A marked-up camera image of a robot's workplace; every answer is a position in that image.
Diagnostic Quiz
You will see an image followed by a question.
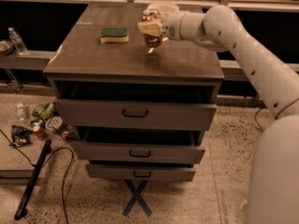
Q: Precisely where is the bowl on left ledge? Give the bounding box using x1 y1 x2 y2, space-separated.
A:
0 40 14 56

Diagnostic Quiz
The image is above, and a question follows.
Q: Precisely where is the bottom grey drawer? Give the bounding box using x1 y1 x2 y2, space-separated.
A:
86 164 195 182

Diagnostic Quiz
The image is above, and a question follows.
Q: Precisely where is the black cable floor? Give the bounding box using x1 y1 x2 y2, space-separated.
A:
0 128 76 224
253 105 265 133

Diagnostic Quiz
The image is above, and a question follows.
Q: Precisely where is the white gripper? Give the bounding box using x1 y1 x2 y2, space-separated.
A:
137 11 186 41

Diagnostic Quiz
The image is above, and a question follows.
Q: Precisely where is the black cable left floor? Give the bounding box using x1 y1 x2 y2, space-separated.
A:
0 128 76 224

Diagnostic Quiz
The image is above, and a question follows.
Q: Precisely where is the clear water bottle on ledge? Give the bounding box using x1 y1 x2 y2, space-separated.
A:
8 27 29 55

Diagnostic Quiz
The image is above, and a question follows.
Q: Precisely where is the orange soda can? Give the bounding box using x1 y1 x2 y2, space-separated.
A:
142 8 163 48

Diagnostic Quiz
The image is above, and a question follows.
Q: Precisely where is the small bottle on floor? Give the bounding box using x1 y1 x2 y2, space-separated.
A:
17 103 27 121

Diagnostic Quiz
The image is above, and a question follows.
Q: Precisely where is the grey drawer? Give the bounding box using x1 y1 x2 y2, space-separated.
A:
86 164 195 182
54 99 217 131
72 141 205 164

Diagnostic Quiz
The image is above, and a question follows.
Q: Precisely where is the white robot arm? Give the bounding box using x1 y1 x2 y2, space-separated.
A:
138 3 299 224

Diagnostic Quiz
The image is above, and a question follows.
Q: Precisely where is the green yellow sponge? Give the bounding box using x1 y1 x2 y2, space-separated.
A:
100 27 129 44

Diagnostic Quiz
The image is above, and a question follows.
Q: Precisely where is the middle grey drawer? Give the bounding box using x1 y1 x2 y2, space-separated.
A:
72 141 205 164

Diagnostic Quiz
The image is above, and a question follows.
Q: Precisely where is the black cable right floor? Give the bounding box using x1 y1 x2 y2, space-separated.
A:
253 105 265 133

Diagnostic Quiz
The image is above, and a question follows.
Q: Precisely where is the top grey drawer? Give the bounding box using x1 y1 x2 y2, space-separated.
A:
54 99 217 131

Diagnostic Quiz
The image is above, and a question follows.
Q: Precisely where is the dark blue snack bag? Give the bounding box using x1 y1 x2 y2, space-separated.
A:
11 125 30 147

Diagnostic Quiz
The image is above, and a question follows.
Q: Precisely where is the red can on floor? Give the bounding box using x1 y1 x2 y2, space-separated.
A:
33 125 47 140

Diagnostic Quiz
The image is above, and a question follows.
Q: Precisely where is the green snack bag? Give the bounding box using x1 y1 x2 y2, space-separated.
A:
32 103 56 121

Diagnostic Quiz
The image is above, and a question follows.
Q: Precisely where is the grey drawer cabinet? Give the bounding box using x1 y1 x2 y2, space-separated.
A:
44 3 223 168

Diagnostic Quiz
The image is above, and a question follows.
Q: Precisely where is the black bar left floor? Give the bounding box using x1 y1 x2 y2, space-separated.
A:
14 140 51 220

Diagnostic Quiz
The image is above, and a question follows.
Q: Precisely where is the white bowl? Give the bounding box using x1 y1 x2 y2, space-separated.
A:
148 2 179 16

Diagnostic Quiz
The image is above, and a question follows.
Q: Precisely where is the white patterned cup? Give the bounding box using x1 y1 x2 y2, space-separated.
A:
45 116 63 132

